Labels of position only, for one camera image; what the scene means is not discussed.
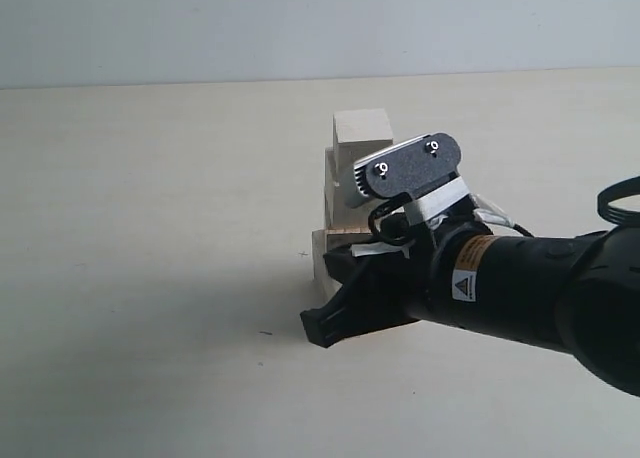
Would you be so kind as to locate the striped medium-large wooden cube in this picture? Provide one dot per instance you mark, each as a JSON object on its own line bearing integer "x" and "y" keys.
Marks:
{"x": 350, "y": 230}

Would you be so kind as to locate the largest wooden cube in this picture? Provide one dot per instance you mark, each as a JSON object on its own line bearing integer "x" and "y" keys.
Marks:
{"x": 320, "y": 268}

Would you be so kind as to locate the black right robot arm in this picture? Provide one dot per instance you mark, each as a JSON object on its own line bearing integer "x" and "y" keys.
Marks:
{"x": 578, "y": 296}

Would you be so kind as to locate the medium pale wooden cube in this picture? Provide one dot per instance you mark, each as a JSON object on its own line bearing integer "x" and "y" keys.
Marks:
{"x": 337, "y": 214}

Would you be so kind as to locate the smallest wooden cube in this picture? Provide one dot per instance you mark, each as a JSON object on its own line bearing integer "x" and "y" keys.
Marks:
{"x": 358, "y": 133}

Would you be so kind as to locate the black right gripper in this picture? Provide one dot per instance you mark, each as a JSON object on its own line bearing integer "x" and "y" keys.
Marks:
{"x": 371, "y": 299}

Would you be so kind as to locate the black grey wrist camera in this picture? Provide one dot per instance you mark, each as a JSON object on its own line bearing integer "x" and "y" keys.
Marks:
{"x": 422, "y": 173}

